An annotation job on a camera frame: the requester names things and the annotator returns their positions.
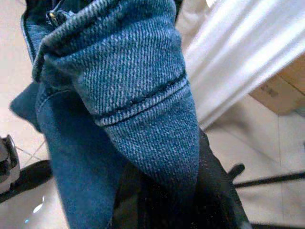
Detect blue denim jeans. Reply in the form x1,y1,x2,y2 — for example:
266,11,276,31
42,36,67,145
9,0,201,229

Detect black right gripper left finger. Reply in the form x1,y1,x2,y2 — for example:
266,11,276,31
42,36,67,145
112,164,153,229

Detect silver black clothes rack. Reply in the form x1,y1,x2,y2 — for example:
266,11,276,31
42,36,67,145
227,163,305,229

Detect plain white polo shirt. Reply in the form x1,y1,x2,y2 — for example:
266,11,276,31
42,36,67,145
183,0,305,131

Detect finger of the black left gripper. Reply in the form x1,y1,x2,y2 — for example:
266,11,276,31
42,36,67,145
26,161,52,189

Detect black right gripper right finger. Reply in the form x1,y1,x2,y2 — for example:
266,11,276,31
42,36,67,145
190,130,251,229

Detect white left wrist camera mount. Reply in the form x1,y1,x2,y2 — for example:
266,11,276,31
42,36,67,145
0,135,20,194

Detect brown cardboard box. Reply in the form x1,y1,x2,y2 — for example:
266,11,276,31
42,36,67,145
249,54,305,116

